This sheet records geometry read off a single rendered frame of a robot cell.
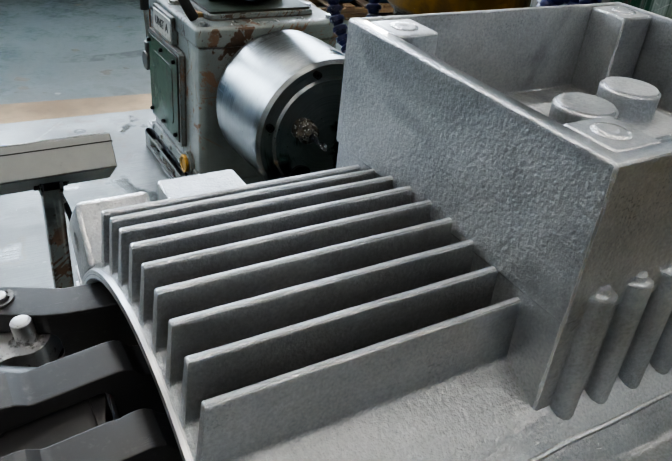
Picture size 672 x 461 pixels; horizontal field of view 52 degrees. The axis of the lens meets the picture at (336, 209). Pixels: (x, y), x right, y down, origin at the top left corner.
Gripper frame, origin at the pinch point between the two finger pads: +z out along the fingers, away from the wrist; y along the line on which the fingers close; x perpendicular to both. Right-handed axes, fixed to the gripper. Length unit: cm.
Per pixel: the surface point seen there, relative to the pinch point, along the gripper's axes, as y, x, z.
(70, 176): 75, 34, -3
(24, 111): 317, 128, 8
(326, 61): 76, 26, 37
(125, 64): 412, 153, 79
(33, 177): 74, 32, -8
